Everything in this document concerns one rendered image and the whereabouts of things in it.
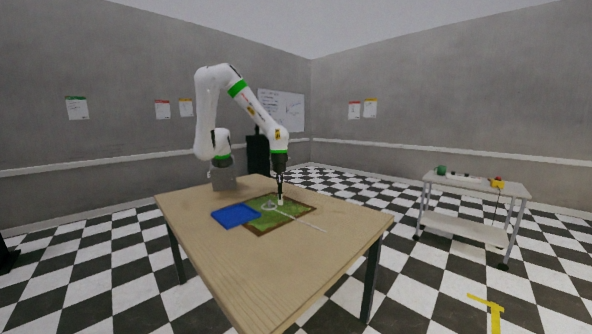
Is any blue tray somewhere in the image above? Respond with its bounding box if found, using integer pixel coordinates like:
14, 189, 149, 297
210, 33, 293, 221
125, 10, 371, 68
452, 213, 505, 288
210, 203, 261, 230

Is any green grass mat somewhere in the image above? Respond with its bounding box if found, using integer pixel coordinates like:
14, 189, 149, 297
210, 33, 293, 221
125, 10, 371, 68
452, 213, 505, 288
239, 192, 318, 237

